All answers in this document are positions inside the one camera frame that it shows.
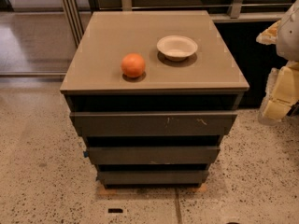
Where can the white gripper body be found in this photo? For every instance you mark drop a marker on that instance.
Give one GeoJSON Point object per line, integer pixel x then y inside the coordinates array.
{"type": "Point", "coordinates": [289, 34]}

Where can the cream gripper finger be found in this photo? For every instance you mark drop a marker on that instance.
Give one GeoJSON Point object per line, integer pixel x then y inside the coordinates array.
{"type": "Point", "coordinates": [276, 110]}
{"type": "Point", "coordinates": [269, 35]}

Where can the grey drawer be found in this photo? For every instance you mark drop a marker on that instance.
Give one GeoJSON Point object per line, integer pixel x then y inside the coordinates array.
{"type": "Point", "coordinates": [153, 123]}
{"type": "Point", "coordinates": [152, 155]}
{"type": "Point", "coordinates": [152, 178]}

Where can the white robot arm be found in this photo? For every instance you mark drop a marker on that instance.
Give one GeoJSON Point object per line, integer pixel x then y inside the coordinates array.
{"type": "Point", "coordinates": [287, 47]}

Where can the grey drawer cabinet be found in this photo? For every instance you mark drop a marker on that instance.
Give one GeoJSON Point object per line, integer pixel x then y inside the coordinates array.
{"type": "Point", "coordinates": [209, 80]}

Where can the white paper bowl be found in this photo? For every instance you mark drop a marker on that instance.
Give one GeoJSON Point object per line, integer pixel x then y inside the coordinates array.
{"type": "Point", "coordinates": [177, 48]}

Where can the orange fruit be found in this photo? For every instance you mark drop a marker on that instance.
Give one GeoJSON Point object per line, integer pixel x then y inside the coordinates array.
{"type": "Point", "coordinates": [133, 65]}

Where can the metal railing frame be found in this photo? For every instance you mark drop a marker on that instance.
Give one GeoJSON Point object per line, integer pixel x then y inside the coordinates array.
{"type": "Point", "coordinates": [233, 17]}

